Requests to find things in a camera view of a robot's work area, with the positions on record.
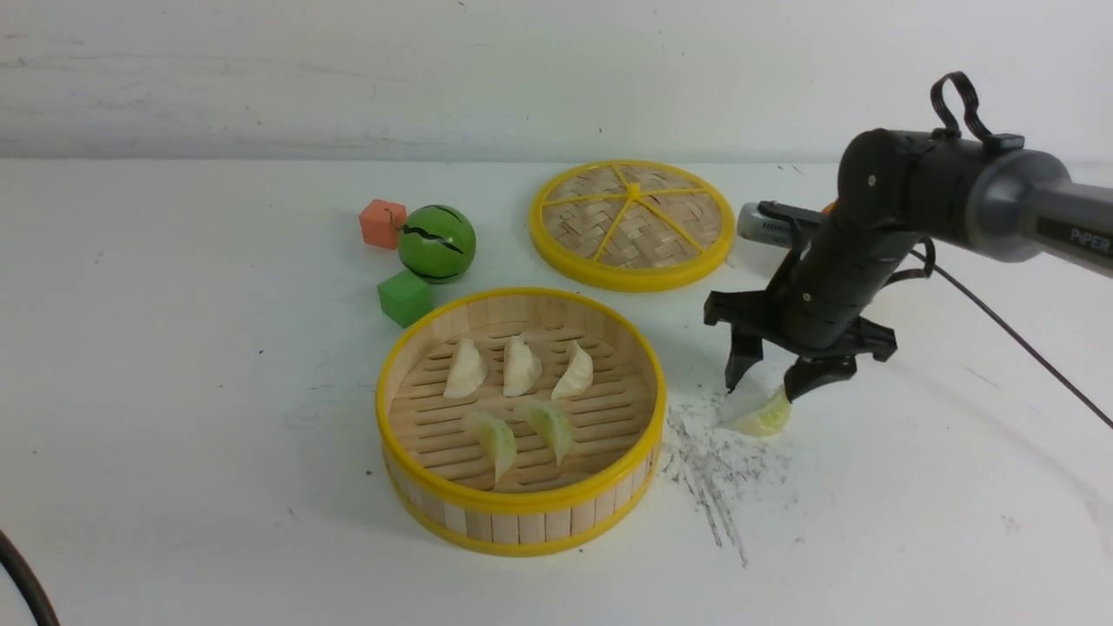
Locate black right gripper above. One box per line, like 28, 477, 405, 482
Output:
703, 229, 898, 403

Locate green dumpling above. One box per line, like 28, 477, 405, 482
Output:
514, 401, 574, 468
729, 385, 792, 437
461, 412, 518, 485

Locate white dumpling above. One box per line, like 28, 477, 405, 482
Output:
443, 338, 487, 399
551, 340, 595, 401
503, 336, 543, 397

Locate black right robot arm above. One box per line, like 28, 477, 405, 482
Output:
703, 130, 1112, 401

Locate woven steamer lid yellow rim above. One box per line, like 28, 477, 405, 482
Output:
528, 160, 736, 293

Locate bamboo steamer tray yellow rim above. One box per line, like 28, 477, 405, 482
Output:
375, 288, 667, 557

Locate green toy watermelon ball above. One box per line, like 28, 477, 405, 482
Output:
397, 203, 477, 284

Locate green foam cube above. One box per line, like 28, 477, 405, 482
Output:
377, 270, 434, 327

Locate orange foam cube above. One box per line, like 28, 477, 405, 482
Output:
358, 198, 407, 250

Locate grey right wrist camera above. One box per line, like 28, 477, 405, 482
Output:
736, 200, 827, 250

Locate black right camera cable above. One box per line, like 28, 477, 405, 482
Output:
887, 236, 1113, 431

